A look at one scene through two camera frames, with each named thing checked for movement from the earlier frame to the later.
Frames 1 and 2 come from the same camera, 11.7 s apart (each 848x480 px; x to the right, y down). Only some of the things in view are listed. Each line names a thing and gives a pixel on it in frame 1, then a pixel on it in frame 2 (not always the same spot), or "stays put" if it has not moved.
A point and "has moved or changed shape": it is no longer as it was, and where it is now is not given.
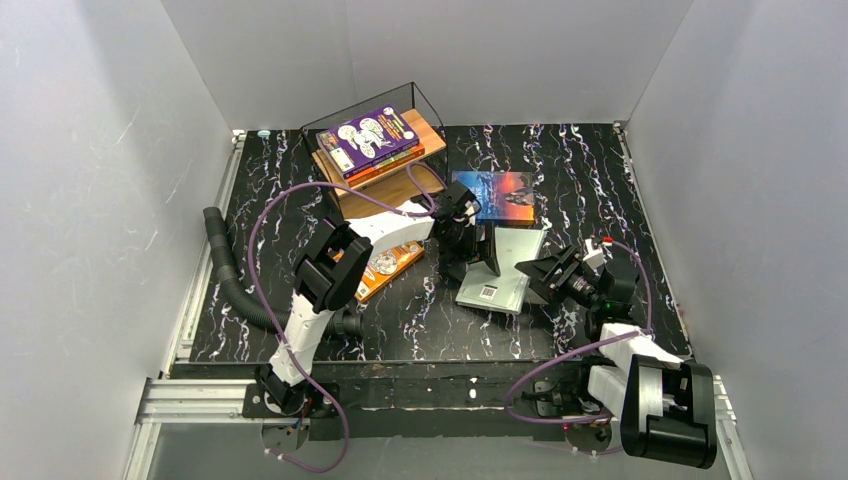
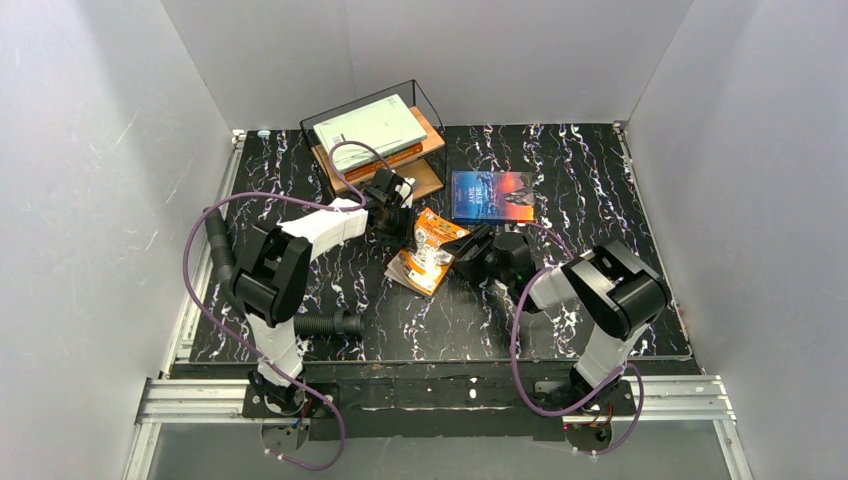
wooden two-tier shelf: (386, 151) stays put
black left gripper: (465, 237) to (392, 216)
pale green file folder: (482, 287) has moved or changed shape
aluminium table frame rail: (168, 398) stays put
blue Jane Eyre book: (507, 198) stays put
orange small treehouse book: (384, 264) to (422, 269)
